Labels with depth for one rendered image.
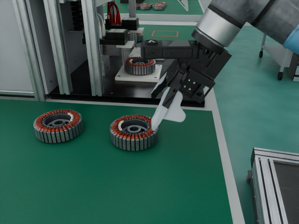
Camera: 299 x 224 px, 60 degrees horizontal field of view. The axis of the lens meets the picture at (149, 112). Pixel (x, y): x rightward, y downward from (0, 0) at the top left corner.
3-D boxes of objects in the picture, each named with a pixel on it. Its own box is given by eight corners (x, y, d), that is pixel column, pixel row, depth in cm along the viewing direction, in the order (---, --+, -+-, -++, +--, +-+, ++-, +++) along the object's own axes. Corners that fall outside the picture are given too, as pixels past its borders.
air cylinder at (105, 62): (110, 69, 99) (109, 54, 97) (105, 76, 93) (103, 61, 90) (97, 68, 100) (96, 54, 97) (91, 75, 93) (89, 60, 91)
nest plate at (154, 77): (162, 67, 101) (162, 64, 100) (158, 82, 88) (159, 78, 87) (123, 66, 102) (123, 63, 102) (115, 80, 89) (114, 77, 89)
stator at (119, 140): (157, 125, 67) (157, 113, 65) (158, 152, 57) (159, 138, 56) (114, 125, 67) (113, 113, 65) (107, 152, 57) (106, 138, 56)
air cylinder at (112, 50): (123, 51, 121) (123, 39, 118) (119, 56, 114) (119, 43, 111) (112, 51, 121) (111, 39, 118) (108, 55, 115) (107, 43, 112)
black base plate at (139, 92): (196, 49, 132) (196, 44, 131) (204, 107, 76) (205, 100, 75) (105, 46, 137) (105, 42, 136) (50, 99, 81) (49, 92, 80)
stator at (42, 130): (38, 149, 58) (34, 135, 56) (34, 125, 67) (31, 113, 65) (88, 137, 62) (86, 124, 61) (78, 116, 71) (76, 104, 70)
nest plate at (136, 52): (166, 50, 122) (166, 48, 121) (163, 60, 109) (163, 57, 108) (134, 49, 123) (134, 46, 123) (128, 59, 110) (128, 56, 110)
